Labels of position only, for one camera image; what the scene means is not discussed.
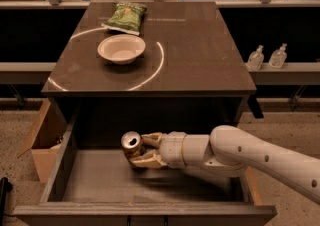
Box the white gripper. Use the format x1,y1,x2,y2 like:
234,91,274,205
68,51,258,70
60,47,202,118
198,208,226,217
129,132,186,169

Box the orange soda can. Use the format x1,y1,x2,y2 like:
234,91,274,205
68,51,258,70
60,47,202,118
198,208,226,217
121,131,145,164

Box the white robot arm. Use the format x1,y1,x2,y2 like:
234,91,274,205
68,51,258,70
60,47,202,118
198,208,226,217
121,125,320,204

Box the open grey top drawer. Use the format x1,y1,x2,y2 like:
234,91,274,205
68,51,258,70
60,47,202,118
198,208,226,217
15,105,276,226

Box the dark grey drawer cabinet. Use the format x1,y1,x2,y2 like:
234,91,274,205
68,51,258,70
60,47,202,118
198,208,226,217
42,2,256,148

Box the white paper bowl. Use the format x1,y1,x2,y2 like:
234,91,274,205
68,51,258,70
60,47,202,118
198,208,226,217
97,34,146,65

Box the brown cardboard box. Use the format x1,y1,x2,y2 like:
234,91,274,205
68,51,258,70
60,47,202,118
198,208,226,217
17,99,67,183

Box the green chip bag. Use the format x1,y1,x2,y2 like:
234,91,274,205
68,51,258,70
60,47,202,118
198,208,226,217
102,2,147,36

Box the clear sanitizer bottle left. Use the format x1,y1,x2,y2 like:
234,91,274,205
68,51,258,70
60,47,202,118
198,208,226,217
247,45,264,70

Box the clear sanitizer bottle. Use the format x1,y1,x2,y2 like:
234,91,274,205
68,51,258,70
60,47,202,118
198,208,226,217
269,43,287,68
247,45,264,70

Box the clear sanitizer bottle right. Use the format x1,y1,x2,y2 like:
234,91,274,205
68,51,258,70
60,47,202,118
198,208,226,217
269,43,287,68

